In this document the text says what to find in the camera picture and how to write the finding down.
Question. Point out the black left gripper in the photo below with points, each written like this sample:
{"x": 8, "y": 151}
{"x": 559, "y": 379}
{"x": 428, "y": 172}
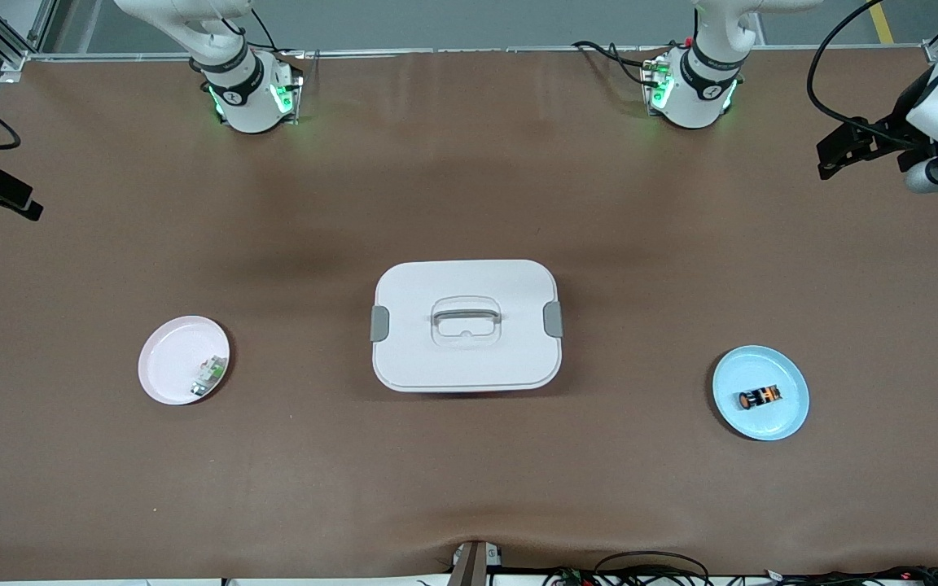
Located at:
{"x": 891, "y": 130}

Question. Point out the orange push-button switch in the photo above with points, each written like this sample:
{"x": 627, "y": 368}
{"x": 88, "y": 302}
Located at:
{"x": 760, "y": 398}

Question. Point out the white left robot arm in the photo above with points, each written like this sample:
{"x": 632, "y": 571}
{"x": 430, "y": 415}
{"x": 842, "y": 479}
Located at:
{"x": 697, "y": 98}

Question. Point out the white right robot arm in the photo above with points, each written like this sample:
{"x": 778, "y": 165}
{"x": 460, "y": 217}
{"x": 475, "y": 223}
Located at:
{"x": 245, "y": 102}

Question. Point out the pink round plate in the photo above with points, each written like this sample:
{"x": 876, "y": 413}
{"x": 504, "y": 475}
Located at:
{"x": 172, "y": 358}

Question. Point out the blue round plate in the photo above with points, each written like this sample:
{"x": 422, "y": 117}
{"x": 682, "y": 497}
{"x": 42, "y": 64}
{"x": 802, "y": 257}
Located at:
{"x": 762, "y": 370}

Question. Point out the grey box latch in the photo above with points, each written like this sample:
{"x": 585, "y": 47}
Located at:
{"x": 379, "y": 324}
{"x": 553, "y": 319}

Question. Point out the white lidded storage box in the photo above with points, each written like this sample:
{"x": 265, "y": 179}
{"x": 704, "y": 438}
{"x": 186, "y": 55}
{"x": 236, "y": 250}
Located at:
{"x": 469, "y": 366}

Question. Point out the brown table cover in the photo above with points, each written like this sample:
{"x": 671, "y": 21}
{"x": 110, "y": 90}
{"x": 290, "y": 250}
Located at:
{"x": 469, "y": 488}

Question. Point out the green push-button switch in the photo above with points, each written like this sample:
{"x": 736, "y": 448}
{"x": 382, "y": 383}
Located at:
{"x": 208, "y": 376}

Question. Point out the metal table edge rail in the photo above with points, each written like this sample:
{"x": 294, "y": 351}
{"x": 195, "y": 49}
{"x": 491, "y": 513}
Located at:
{"x": 477, "y": 52}

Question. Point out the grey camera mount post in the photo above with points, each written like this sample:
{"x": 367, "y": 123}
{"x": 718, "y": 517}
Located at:
{"x": 473, "y": 566}

